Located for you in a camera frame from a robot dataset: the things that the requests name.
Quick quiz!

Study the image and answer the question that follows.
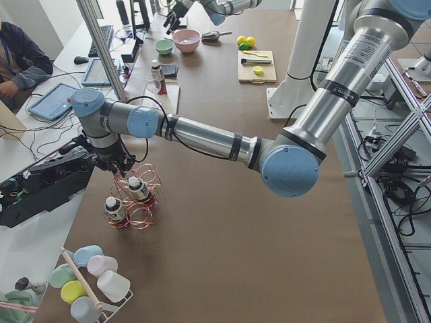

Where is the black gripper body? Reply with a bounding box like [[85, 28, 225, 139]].
[[170, 1, 189, 20], [93, 147, 135, 173]]

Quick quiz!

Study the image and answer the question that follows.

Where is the copper wire bottle basket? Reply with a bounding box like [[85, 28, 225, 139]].
[[104, 164, 162, 233]]

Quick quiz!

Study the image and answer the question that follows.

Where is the tea bottle white cap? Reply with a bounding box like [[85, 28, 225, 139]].
[[151, 59, 167, 95]]

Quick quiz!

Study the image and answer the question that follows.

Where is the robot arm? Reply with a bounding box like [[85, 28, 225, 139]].
[[163, 0, 262, 34], [71, 1, 430, 197]]

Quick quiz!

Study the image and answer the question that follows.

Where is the tea bottle front centre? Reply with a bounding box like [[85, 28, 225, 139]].
[[128, 176, 150, 202]]

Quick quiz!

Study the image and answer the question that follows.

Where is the tea bottle left rear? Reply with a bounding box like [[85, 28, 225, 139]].
[[104, 196, 127, 227]]

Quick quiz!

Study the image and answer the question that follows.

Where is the pink bowl with ice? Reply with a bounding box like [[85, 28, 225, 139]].
[[172, 29, 201, 53]]

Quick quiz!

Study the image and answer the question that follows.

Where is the mint green bowl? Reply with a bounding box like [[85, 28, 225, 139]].
[[154, 39, 174, 55]]

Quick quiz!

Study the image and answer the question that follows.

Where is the steel ice scoop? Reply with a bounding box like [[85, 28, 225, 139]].
[[201, 31, 233, 42]]

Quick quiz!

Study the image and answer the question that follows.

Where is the grey folded cloth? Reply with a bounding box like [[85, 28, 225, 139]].
[[161, 64, 179, 79]]

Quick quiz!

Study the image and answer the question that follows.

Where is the black keyboard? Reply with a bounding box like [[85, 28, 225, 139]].
[[88, 24, 114, 58]]

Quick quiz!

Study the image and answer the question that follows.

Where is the clear wine glass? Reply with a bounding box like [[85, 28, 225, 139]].
[[146, 73, 161, 94]]

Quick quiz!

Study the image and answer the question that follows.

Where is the upper yellow lemon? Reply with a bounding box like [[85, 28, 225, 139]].
[[236, 35, 246, 46]]

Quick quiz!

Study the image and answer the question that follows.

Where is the yellow lemon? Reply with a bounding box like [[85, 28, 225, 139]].
[[238, 42, 249, 50], [236, 35, 246, 46]]

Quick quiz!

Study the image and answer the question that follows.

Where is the lower yellow lemon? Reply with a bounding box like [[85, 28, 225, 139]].
[[238, 42, 249, 50]]

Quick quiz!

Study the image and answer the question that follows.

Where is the steel muddler black tip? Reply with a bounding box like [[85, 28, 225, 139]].
[[240, 58, 272, 65]]

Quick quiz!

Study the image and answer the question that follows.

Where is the yellow plastic knife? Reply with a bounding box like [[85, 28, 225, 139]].
[[242, 50, 269, 58]]

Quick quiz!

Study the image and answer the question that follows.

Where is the lower teach pendant tablet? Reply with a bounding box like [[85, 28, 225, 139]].
[[28, 83, 79, 121]]

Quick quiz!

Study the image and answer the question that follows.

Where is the teach pendant tablet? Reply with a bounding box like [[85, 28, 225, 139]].
[[28, 83, 79, 121], [81, 58, 110, 87]]

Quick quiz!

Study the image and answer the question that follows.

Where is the upper teach pendant tablet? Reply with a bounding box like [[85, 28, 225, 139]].
[[81, 58, 110, 87]]

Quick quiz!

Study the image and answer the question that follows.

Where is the wooden cutting board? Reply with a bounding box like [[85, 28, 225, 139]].
[[237, 50, 277, 83]]

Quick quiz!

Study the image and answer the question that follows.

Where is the light blue cup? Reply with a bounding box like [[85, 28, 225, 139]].
[[73, 245, 104, 267]]

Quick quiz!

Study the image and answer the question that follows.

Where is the half lemon slice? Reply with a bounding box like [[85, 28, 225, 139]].
[[253, 66, 263, 75]]

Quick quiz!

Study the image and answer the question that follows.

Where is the pink cup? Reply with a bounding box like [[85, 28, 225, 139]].
[[87, 255, 118, 277]]

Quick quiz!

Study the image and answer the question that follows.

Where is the black equipment case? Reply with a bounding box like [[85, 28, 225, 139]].
[[1, 135, 94, 228]]

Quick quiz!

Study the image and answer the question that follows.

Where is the computer mouse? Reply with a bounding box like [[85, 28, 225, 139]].
[[73, 56, 89, 65]]

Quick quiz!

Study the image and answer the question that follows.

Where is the white cup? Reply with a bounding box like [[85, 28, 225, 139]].
[[97, 270, 131, 303]]

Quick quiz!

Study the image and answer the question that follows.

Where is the green cup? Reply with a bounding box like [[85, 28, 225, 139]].
[[49, 263, 76, 289]]

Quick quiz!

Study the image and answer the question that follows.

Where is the yellow cup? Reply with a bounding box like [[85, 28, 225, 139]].
[[61, 280, 88, 305]]

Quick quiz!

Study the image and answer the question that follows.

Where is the seated person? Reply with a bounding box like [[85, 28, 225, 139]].
[[1, 21, 53, 113]]

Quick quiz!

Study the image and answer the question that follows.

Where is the white cup rack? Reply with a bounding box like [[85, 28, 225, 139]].
[[60, 247, 133, 322]]

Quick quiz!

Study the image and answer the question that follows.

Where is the grey cup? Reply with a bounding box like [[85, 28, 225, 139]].
[[70, 296, 101, 323]]

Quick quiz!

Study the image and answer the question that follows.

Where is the aluminium frame post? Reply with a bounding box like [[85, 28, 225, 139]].
[[75, 0, 127, 102]]

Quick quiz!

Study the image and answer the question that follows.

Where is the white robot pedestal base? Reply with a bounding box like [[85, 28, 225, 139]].
[[267, 0, 339, 119]]

